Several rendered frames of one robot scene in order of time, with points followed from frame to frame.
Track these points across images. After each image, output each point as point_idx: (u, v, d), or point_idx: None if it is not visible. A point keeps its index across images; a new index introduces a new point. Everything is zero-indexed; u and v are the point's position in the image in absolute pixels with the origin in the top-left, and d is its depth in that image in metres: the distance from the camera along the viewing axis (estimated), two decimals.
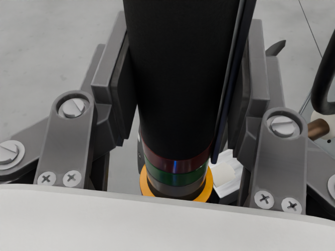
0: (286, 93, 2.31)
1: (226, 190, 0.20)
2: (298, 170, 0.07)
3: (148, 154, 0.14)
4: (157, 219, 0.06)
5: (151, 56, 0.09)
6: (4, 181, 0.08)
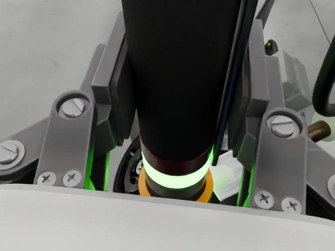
0: None
1: (226, 193, 0.20)
2: (298, 170, 0.07)
3: (147, 156, 0.13)
4: (157, 219, 0.06)
5: (150, 54, 0.08)
6: (4, 181, 0.08)
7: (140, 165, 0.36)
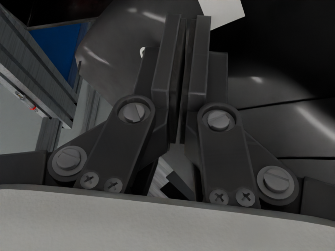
0: None
1: None
2: (242, 159, 0.07)
3: None
4: (157, 219, 0.06)
5: None
6: (60, 186, 0.08)
7: None
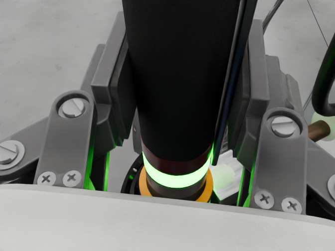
0: None
1: (226, 192, 0.20)
2: (298, 170, 0.07)
3: (147, 156, 0.13)
4: (157, 219, 0.06)
5: (151, 56, 0.08)
6: (4, 181, 0.08)
7: None
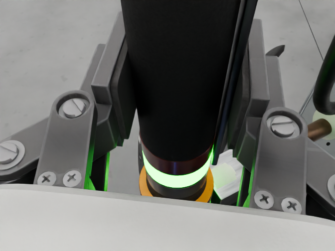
0: (286, 93, 2.31)
1: (227, 191, 0.20)
2: (298, 170, 0.07)
3: (147, 156, 0.13)
4: (157, 219, 0.06)
5: (150, 55, 0.08)
6: (4, 181, 0.08)
7: None
